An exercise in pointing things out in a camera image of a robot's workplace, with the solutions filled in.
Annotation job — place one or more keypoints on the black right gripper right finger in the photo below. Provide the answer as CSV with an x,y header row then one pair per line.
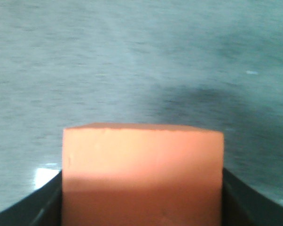
x,y
244,206

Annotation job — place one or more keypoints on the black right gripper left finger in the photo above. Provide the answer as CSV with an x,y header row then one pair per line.
x,y
41,208

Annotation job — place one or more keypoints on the orange foam cube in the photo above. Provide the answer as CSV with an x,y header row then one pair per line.
x,y
117,174

